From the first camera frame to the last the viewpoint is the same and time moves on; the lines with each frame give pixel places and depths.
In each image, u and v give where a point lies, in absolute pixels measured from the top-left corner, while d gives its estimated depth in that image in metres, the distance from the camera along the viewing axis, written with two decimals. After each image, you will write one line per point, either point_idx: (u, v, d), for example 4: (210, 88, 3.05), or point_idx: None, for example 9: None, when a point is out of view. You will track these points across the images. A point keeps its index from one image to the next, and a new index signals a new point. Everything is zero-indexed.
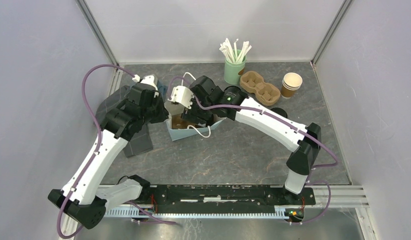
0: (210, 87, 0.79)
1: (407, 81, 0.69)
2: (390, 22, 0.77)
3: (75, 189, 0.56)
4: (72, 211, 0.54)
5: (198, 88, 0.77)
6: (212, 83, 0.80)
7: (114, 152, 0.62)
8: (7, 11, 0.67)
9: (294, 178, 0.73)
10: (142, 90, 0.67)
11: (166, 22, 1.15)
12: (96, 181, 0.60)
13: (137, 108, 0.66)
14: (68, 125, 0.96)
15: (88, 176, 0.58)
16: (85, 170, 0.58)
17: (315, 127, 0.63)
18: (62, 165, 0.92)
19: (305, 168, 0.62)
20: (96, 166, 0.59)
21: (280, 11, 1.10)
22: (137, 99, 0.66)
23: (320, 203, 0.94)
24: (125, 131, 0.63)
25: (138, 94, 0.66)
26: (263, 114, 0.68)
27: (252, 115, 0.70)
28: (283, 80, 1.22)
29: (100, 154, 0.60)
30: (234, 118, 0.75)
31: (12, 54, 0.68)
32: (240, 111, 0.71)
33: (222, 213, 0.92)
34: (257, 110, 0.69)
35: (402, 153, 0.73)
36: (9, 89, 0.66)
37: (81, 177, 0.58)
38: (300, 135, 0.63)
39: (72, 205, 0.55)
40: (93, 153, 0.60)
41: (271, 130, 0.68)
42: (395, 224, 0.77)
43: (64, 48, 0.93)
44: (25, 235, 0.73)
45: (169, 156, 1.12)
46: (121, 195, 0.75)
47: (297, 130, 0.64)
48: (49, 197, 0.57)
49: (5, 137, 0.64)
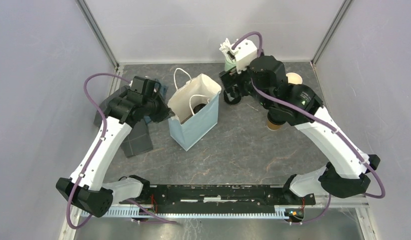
0: (281, 77, 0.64)
1: (407, 81, 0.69)
2: (390, 22, 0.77)
3: (83, 175, 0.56)
4: (81, 197, 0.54)
5: (269, 73, 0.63)
6: (284, 75, 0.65)
7: (119, 138, 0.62)
8: (8, 11, 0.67)
9: (310, 188, 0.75)
10: (144, 80, 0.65)
11: (166, 22, 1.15)
12: (103, 167, 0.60)
13: (139, 97, 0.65)
14: (68, 125, 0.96)
15: (96, 162, 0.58)
16: (93, 155, 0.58)
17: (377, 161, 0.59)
18: (63, 164, 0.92)
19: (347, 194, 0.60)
20: (104, 151, 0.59)
21: (281, 11, 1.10)
22: (139, 88, 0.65)
23: (320, 203, 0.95)
24: (129, 118, 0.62)
25: (141, 83, 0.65)
26: (336, 134, 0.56)
27: (324, 132, 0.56)
28: (284, 82, 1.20)
29: (106, 139, 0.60)
30: (294, 123, 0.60)
31: (13, 55, 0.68)
32: (314, 122, 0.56)
33: (221, 213, 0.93)
34: (333, 128, 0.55)
35: (402, 154, 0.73)
36: (9, 89, 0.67)
37: (90, 163, 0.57)
38: (363, 167, 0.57)
39: (82, 191, 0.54)
40: (99, 139, 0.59)
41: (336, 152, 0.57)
42: (395, 225, 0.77)
43: (64, 48, 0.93)
44: (25, 234, 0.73)
45: (169, 155, 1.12)
46: (123, 191, 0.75)
47: (363, 163, 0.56)
48: (57, 185, 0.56)
49: (5, 137, 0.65)
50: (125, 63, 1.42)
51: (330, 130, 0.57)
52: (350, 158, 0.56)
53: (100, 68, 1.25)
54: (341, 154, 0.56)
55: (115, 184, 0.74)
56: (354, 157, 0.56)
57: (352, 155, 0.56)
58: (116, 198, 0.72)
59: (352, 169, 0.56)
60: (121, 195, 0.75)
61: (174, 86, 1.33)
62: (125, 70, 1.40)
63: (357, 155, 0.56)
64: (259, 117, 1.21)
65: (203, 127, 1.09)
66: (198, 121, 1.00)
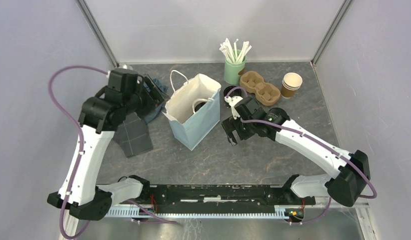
0: (254, 107, 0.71)
1: (407, 81, 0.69)
2: (390, 21, 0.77)
3: (70, 192, 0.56)
4: (73, 213, 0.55)
5: (242, 108, 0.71)
6: (255, 102, 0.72)
7: (100, 147, 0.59)
8: (7, 11, 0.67)
9: (315, 191, 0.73)
10: (121, 76, 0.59)
11: (166, 22, 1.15)
12: (90, 178, 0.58)
13: (118, 96, 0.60)
14: (68, 125, 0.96)
15: (81, 177, 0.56)
16: (75, 171, 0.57)
17: (361, 155, 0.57)
18: (62, 165, 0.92)
19: (347, 200, 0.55)
20: (86, 164, 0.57)
21: (280, 11, 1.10)
22: (116, 85, 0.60)
23: (320, 203, 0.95)
24: (108, 123, 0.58)
25: (118, 81, 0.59)
26: (303, 137, 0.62)
27: (292, 137, 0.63)
28: (283, 80, 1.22)
29: (85, 153, 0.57)
30: (273, 138, 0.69)
31: (13, 54, 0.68)
32: (281, 132, 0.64)
33: (221, 214, 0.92)
34: (298, 132, 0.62)
35: (402, 154, 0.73)
36: (10, 89, 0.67)
37: (75, 179, 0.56)
38: (342, 161, 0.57)
39: (73, 206, 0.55)
40: (78, 153, 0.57)
41: (312, 154, 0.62)
42: (395, 225, 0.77)
43: (64, 48, 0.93)
44: (24, 234, 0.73)
45: (169, 156, 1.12)
46: (124, 191, 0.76)
47: (339, 156, 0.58)
48: (49, 201, 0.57)
49: (5, 137, 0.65)
50: (125, 63, 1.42)
51: (298, 134, 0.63)
52: (324, 153, 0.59)
53: (100, 68, 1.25)
54: (315, 152, 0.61)
55: (114, 186, 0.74)
56: (328, 152, 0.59)
57: (326, 151, 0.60)
58: (116, 200, 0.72)
59: (329, 164, 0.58)
60: (120, 196, 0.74)
61: (174, 86, 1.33)
62: None
63: (329, 150, 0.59)
64: None
65: (203, 127, 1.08)
66: (198, 123, 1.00)
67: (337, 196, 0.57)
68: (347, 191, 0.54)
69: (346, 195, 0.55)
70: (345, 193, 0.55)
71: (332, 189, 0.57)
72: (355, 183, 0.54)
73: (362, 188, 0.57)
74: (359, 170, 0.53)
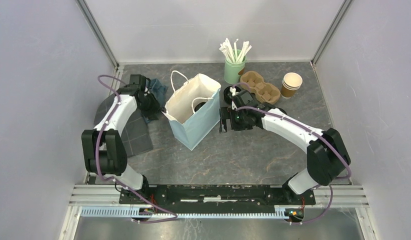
0: (247, 99, 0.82)
1: (407, 81, 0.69)
2: (390, 21, 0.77)
3: (108, 122, 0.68)
4: (108, 138, 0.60)
5: (237, 98, 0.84)
6: (249, 95, 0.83)
7: (129, 107, 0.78)
8: (7, 12, 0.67)
9: (305, 182, 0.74)
10: (138, 75, 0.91)
11: (166, 22, 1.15)
12: (119, 124, 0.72)
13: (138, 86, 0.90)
14: (68, 124, 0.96)
15: (117, 115, 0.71)
16: (114, 111, 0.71)
17: (334, 132, 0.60)
18: (63, 165, 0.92)
19: (322, 175, 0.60)
20: (121, 110, 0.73)
21: (281, 11, 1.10)
22: (135, 81, 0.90)
23: (320, 203, 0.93)
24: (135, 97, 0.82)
25: (137, 77, 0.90)
26: (283, 120, 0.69)
27: (273, 120, 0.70)
28: (283, 80, 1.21)
29: (122, 104, 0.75)
30: (263, 126, 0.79)
31: (12, 54, 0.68)
32: (264, 117, 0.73)
33: (221, 214, 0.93)
34: (277, 116, 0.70)
35: (402, 154, 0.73)
36: (9, 89, 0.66)
37: (112, 116, 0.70)
38: (314, 137, 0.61)
39: (108, 132, 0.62)
40: (116, 104, 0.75)
41: (290, 134, 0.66)
42: (395, 225, 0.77)
43: (64, 48, 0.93)
44: (24, 234, 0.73)
45: (169, 155, 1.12)
46: (129, 171, 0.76)
47: (311, 132, 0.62)
48: (83, 135, 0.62)
49: (5, 138, 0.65)
50: (125, 63, 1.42)
51: (278, 118, 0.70)
52: (299, 131, 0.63)
53: (100, 68, 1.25)
54: (290, 130, 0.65)
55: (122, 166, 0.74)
56: (302, 130, 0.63)
57: (301, 129, 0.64)
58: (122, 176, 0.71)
59: (302, 139, 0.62)
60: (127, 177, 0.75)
61: (174, 86, 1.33)
62: (125, 70, 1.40)
63: (303, 128, 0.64)
64: None
65: (201, 129, 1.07)
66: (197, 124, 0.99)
67: (315, 170, 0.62)
68: (319, 163, 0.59)
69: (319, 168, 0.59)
70: (319, 167, 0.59)
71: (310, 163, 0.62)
72: (326, 157, 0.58)
73: (340, 164, 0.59)
74: (327, 144, 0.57)
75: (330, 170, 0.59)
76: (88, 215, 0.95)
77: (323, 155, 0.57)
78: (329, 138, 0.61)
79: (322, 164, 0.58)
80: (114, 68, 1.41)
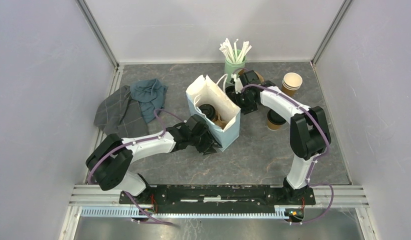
0: (252, 77, 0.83)
1: (407, 81, 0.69)
2: (390, 22, 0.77)
3: (133, 144, 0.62)
4: (120, 156, 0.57)
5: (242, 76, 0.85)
6: (255, 74, 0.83)
7: (163, 146, 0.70)
8: (6, 10, 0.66)
9: (294, 163, 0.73)
10: (197, 122, 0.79)
11: (166, 22, 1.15)
12: (141, 154, 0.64)
13: (188, 132, 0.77)
14: (68, 124, 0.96)
15: (146, 144, 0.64)
16: (148, 139, 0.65)
17: (320, 110, 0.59)
18: (63, 165, 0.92)
19: (300, 149, 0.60)
20: (154, 143, 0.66)
21: (280, 12, 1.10)
22: (191, 126, 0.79)
23: (320, 203, 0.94)
24: (175, 144, 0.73)
25: (194, 123, 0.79)
26: (278, 96, 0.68)
27: (269, 95, 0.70)
28: (283, 81, 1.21)
29: (161, 138, 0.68)
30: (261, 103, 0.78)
31: (11, 53, 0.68)
32: (262, 92, 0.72)
33: (222, 213, 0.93)
34: (274, 91, 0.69)
35: (402, 154, 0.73)
36: (9, 89, 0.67)
37: (143, 141, 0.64)
38: (300, 111, 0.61)
39: (126, 151, 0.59)
40: (156, 135, 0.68)
41: (281, 109, 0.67)
42: (395, 226, 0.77)
43: (64, 48, 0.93)
44: (24, 234, 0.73)
45: (169, 156, 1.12)
46: (129, 182, 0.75)
47: (299, 107, 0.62)
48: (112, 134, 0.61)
49: (5, 137, 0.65)
50: (124, 63, 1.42)
51: (274, 93, 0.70)
52: (288, 105, 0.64)
53: (100, 68, 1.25)
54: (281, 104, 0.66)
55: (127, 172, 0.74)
56: (291, 105, 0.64)
57: (291, 104, 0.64)
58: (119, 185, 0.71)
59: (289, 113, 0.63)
60: (123, 185, 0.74)
61: (174, 86, 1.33)
62: (125, 70, 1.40)
63: (292, 103, 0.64)
64: (259, 117, 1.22)
65: (236, 130, 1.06)
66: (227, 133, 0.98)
67: (295, 146, 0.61)
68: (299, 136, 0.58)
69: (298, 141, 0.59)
70: (298, 141, 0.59)
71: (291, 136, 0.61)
72: (306, 130, 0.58)
73: (320, 144, 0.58)
74: (312, 119, 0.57)
75: (309, 145, 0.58)
76: (88, 215, 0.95)
77: (303, 127, 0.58)
78: (314, 115, 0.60)
79: (302, 137, 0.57)
80: (114, 68, 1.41)
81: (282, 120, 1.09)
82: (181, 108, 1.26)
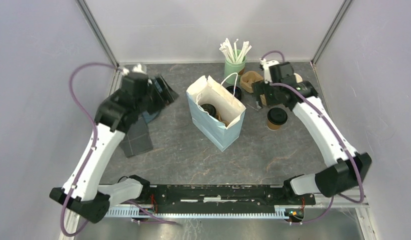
0: (286, 73, 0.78)
1: (407, 81, 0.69)
2: (390, 21, 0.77)
3: (75, 187, 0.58)
4: (75, 207, 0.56)
5: (274, 68, 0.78)
6: (290, 69, 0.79)
7: (109, 146, 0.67)
8: (7, 10, 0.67)
9: (304, 180, 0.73)
10: (133, 81, 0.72)
11: (166, 22, 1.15)
12: (94, 178, 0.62)
13: (130, 100, 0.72)
14: (68, 125, 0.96)
15: (87, 173, 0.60)
16: (85, 166, 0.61)
17: (367, 159, 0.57)
18: (63, 165, 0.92)
19: (326, 188, 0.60)
20: (93, 161, 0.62)
21: (280, 11, 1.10)
22: (129, 89, 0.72)
23: (320, 203, 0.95)
24: (121, 122, 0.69)
25: (131, 87, 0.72)
26: (320, 118, 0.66)
27: (311, 114, 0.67)
28: None
29: (97, 149, 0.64)
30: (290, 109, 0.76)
31: (12, 53, 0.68)
32: (301, 104, 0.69)
33: (222, 213, 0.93)
34: (317, 111, 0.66)
35: (401, 154, 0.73)
36: (10, 89, 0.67)
37: (82, 174, 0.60)
38: (344, 154, 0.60)
39: (75, 200, 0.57)
40: (89, 149, 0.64)
41: (321, 139, 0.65)
42: (395, 225, 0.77)
43: (64, 48, 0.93)
44: (24, 234, 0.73)
45: (169, 156, 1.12)
46: (122, 194, 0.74)
47: (344, 149, 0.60)
48: (50, 196, 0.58)
49: (5, 137, 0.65)
50: (124, 63, 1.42)
51: (316, 113, 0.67)
52: (332, 141, 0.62)
53: (100, 68, 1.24)
54: (325, 137, 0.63)
55: (114, 187, 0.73)
56: (336, 142, 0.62)
57: (335, 140, 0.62)
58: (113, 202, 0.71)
59: (331, 151, 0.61)
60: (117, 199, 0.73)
61: (174, 86, 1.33)
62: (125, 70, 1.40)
63: (338, 140, 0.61)
64: (259, 117, 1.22)
65: (238, 129, 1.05)
66: (229, 132, 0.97)
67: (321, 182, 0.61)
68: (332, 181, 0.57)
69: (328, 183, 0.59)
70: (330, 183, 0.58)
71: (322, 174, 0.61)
72: (345, 179, 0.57)
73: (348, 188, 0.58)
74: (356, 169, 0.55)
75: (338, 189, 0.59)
76: None
77: (343, 177, 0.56)
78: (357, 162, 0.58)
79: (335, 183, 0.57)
80: (114, 68, 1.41)
81: (282, 120, 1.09)
82: (181, 108, 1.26)
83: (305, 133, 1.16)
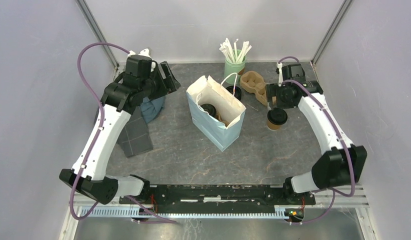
0: (296, 72, 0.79)
1: (407, 81, 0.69)
2: (390, 21, 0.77)
3: (85, 166, 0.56)
4: (85, 187, 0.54)
5: (285, 68, 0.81)
6: (300, 69, 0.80)
7: (118, 126, 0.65)
8: (7, 11, 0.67)
9: (303, 177, 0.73)
10: (138, 61, 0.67)
11: (165, 22, 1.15)
12: (103, 157, 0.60)
13: (135, 81, 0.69)
14: (68, 125, 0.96)
15: (97, 152, 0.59)
16: (93, 146, 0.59)
17: (361, 150, 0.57)
18: (63, 165, 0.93)
19: (322, 178, 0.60)
20: (101, 140, 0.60)
21: (280, 11, 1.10)
22: (134, 71, 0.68)
23: (321, 203, 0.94)
24: (127, 102, 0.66)
25: (135, 66, 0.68)
26: (321, 111, 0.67)
27: (313, 106, 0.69)
28: None
29: (104, 129, 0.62)
30: (297, 104, 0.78)
31: (12, 53, 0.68)
32: (305, 98, 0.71)
33: (222, 213, 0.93)
34: (319, 104, 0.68)
35: (401, 154, 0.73)
36: (10, 89, 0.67)
37: (91, 153, 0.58)
38: (340, 144, 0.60)
39: (85, 181, 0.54)
40: (97, 129, 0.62)
41: (319, 129, 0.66)
42: (395, 226, 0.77)
43: (64, 48, 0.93)
44: (24, 234, 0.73)
45: (169, 155, 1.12)
46: (125, 186, 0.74)
47: (340, 139, 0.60)
48: (60, 177, 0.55)
49: (5, 137, 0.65)
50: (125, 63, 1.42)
51: (318, 107, 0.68)
52: (329, 132, 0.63)
53: (100, 68, 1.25)
54: (322, 127, 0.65)
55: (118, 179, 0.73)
56: (333, 133, 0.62)
57: (332, 130, 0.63)
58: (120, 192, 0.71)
59: (327, 140, 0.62)
60: (122, 192, 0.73)
61: None
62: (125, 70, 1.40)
63: (335, 131, 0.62)
64: (259, 117, 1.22)
65: (239, 129, 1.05)
66: (229, 132, 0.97)
67: (318, 173, 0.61)
68: (327, 169, 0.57)
69: (323, 173, 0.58)
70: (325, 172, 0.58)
71: (318, 165, 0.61)
72: (338, 166, 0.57)
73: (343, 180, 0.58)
74: (349, 157, 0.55)
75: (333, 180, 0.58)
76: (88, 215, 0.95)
77: (336, 163, 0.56)
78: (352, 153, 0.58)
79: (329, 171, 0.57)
80: (114, 68, 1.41)
81: (282, 120, 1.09)
82: (181, 108, 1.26)
83: (305, 133, 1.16)
